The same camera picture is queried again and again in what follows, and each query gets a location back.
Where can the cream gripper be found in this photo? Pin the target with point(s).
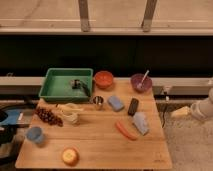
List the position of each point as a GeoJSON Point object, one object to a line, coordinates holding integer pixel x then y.
{"type": "Point", "coordinates": [182, 112]}

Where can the black eraser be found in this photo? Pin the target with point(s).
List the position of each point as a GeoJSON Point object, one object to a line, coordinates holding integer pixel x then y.
{"type": "Point", "coordinates": [133, 106]}

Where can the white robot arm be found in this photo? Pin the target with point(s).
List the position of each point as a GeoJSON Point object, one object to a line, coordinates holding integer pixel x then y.
{"type": "Point", "coordinates": [202, 110]}

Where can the purple bowl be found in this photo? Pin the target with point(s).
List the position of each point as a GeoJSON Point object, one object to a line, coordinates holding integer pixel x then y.
{"type": "Point", "coordinates": [136, 79]}

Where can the orange bowl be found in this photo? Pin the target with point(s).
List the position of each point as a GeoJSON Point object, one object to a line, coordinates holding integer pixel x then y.
{"type": "Point", "coordinates": [103, 79]}

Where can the light blue cloth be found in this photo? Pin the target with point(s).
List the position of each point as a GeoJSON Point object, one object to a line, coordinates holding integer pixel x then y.
{"type": "Point", "coordinates": [140, 122]}

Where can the white spoon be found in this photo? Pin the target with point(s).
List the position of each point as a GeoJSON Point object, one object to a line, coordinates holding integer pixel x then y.
{"type": "Point", "coordinates": [140, 85]}

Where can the orange carrot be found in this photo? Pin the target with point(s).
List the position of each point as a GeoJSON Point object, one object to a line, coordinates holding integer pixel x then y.
{"type": "Point", "coordinates": [124, 131]}

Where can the blue sponge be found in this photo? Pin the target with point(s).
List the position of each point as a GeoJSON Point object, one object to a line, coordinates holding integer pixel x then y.
{"type": "Point", "coordinates": [115, 103]}

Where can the small metal cup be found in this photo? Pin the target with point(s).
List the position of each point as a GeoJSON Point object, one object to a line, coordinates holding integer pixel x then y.
{"type": "Point", "coordinates": [98, 102]}

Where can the black object in tray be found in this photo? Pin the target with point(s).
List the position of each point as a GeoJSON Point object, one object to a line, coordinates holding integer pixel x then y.
{"type": "Point", "coordinates": [78, 84]}

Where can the cream white toy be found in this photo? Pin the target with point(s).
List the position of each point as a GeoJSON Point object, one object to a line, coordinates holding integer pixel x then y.
{"type": "Point", "coordinates": [69, 112]}

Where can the yellow red apple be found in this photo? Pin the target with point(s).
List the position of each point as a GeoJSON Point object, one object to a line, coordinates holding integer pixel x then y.
{"type": "Point", "coordinates": [70, 156]}

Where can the green plastic tray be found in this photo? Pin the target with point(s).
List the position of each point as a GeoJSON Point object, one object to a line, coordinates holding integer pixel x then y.
{"type": "Point", "coordinates": [56, 86]}

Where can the bunch of dark grapes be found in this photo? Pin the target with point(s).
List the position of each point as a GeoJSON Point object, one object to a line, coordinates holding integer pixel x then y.
{"type": "Point", "coordinates": [48, 117]}

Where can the blue plastic cup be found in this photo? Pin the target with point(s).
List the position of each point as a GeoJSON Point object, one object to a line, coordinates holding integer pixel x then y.
{"type": "Point", "coordinates": [35, 135]}

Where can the blue black machine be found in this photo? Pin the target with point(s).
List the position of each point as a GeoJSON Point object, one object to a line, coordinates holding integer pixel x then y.
{"type": "Point", "coordinates": [13, 119]}

